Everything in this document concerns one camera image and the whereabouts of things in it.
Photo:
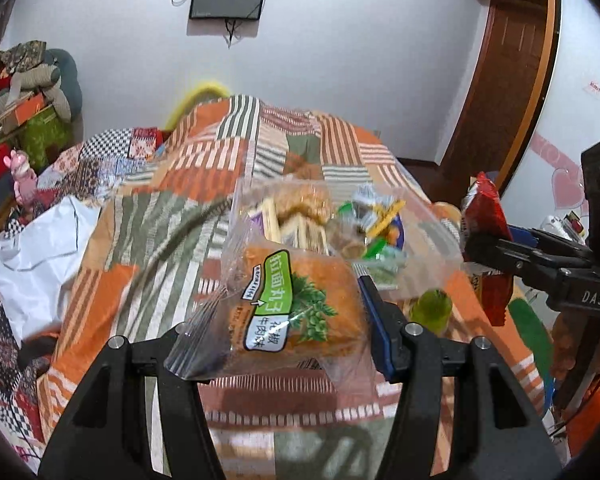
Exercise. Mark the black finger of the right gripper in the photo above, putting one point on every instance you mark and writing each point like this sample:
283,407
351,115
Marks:
492,251

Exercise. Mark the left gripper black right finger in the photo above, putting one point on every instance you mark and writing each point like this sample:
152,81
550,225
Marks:
496,433

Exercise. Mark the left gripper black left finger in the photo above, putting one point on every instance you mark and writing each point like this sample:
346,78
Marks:
102,432

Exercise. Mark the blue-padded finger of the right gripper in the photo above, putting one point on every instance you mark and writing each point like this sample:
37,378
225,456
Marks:
542,245

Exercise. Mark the red snack packet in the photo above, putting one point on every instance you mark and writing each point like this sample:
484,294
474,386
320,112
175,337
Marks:
482,226

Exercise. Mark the green pea snack packet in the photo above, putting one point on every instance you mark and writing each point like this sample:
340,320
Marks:
535,337

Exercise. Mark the green jelly cup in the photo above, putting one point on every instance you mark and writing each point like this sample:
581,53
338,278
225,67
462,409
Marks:
432,310

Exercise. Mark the clear plastic storage bin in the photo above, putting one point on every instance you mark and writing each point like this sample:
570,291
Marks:
433,253

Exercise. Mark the small yellow green packet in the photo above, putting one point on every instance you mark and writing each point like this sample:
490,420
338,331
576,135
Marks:
378,218

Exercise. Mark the green-edged clear snack bag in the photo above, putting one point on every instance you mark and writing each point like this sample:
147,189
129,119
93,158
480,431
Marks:
347,240

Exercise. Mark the orange noodle snack bag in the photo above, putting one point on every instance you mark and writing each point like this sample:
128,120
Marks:
278,309

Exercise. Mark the clear pack of crackers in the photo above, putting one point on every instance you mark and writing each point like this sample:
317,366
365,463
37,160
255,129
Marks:
295,217

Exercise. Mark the person's right hand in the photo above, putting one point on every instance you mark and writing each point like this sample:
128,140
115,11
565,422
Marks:
566,333

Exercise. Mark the wooden wardrobe with sliding doors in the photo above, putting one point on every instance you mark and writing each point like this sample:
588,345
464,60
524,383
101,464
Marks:
549,180

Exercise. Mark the brown wooden door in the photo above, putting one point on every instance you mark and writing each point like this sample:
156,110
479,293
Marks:
499,94

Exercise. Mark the white plastic bag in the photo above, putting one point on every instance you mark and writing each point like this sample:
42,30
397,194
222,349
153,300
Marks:
38,266

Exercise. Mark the orange striped patchwork quilt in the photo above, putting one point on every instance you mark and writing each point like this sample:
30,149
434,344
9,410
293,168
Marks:
155,254

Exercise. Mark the checkered patchwork blanket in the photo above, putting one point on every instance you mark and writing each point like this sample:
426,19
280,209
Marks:
91,171

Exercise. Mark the pink plush toy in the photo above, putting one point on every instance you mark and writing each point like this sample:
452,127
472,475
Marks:
23,175

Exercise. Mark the pile of cushions and boxes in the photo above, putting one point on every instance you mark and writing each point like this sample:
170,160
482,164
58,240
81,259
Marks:
40,99

